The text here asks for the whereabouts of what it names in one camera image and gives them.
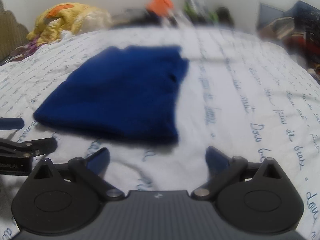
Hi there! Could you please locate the grey framed board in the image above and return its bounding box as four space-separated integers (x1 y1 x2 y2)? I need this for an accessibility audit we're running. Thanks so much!
256 3 284 31

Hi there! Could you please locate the purple floral cloth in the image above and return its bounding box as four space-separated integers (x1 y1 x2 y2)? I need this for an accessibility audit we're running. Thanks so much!
10 39 37 61

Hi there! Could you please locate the dark plush toy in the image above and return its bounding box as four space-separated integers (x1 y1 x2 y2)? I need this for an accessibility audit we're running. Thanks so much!
216 7 234 28

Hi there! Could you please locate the white patterned bag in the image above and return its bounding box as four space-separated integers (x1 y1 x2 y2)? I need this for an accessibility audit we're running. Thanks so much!
184 0 207 24

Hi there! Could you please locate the black clothes pile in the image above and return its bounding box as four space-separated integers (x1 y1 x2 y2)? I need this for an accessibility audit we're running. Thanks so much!
112 9 161 28

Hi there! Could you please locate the blue knitted garment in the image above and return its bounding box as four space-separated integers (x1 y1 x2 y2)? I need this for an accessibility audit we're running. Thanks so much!
34 46 189 145

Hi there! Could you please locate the orange plastic bag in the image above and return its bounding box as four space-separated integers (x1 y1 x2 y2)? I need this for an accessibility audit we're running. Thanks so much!
146 0 174 17

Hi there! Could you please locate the yellow orange comforter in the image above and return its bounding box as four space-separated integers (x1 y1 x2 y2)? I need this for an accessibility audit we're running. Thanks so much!
27 3 113 46

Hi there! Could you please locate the clothes heap at right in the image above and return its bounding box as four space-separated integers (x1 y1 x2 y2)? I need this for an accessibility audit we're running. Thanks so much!
257 1 319 76

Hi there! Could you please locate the beige quilted headboard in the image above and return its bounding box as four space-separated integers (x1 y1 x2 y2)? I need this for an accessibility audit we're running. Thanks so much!
0 1 28 62

